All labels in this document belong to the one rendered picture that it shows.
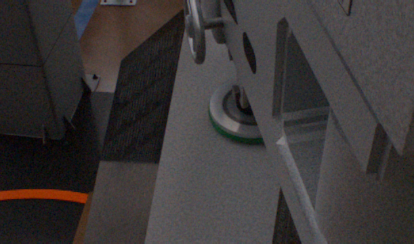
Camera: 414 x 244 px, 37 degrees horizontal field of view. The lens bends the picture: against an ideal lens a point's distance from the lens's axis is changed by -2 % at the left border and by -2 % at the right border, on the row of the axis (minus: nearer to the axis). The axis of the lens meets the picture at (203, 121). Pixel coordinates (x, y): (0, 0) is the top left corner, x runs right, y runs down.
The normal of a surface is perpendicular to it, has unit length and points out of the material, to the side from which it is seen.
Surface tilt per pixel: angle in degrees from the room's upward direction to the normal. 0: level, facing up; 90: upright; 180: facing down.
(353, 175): 90
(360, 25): 90
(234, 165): 0
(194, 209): 0
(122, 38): 0
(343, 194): 90
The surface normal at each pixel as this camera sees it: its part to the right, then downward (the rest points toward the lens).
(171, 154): -0.03, -0.72
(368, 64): -0.98, 0.16
